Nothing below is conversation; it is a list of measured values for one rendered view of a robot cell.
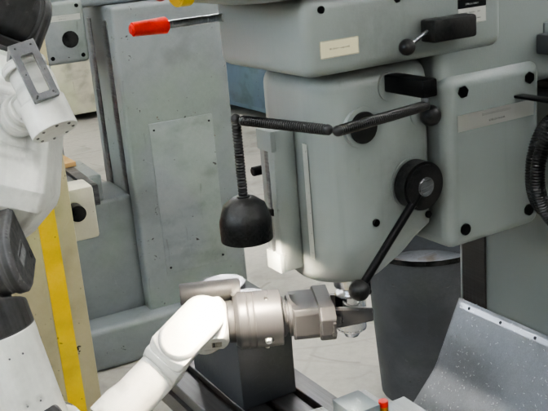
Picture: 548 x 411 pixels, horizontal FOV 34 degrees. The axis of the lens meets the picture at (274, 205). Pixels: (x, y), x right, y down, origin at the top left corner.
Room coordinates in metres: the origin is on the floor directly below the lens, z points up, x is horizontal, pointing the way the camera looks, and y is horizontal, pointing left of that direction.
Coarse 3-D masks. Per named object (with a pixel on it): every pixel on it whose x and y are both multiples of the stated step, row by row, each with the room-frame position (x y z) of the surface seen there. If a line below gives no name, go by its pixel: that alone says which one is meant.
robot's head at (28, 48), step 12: (12, 48) 1.20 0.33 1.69; (24, 48) 1.21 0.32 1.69; (36, 48) 1.21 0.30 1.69; (12, 60) 1.21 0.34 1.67; (36, 60) 1.21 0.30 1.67; (24, 72) 1.19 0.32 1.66; (48, 72) 1.20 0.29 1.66; (24, 84) 1.19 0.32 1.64; (48, 84) 1.19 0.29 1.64; (36, 96) 1.18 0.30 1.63; (48, 96) 1.18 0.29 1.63
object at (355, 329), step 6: (336, 306) 1.27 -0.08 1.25; (342, 306) 1.25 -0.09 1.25; (348, 306) 1.25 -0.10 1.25; (354, 306) 1.25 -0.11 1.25; (360, 306) 1.26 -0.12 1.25; (360, 324) 1.25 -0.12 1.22; (366, 324) 1.27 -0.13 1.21; (342, 330) 1.26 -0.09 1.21; (348, 330) 1.25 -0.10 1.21; (354, 330) 1.25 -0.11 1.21; (360, 330) 1.25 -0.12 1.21
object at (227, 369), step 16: (256, 288) 1.66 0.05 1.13; (288, 336) 1.56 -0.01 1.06; (224, 352) 1.56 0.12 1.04; (240, 352) 1.51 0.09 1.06; (256, 352) 1.53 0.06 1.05; (272, 352) 1.54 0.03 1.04; (288, 352) 1.56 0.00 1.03; (208, 368) 1.63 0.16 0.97; (224, 368) 1.56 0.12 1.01; (240, 368) 1.51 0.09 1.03; (256, 368) 1.52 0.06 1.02; (272, 368) 1.54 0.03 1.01; (288, 368) 1.56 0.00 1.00; (224, 384) 1.57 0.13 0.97; (240, 384) 1.51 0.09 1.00; (256, 384) 1.52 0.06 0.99; (272, 384) 1.54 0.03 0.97; (288, 384) 1.56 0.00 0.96; (240, 400) 1.52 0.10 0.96; (256, 400) 1.52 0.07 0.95
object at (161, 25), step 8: (200, 16) 1.28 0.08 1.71; (208, 16) 1.28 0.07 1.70; (216, 16) 1.29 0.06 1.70; (136, 24) 1.23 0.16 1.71; (144, 24) 1.23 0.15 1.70; (152, 24) 1.24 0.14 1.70; (160, 24) 1.24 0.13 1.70; (168, 24) 1.25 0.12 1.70; (176, 24) 1.26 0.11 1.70; (184, 24) 1.26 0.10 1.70; (192, 24) 1.27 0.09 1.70; (136, 32) 1.22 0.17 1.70; (144, 32) 1.23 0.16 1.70; (152, 32) 1.24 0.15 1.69; (160, 32) 1.24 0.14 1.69
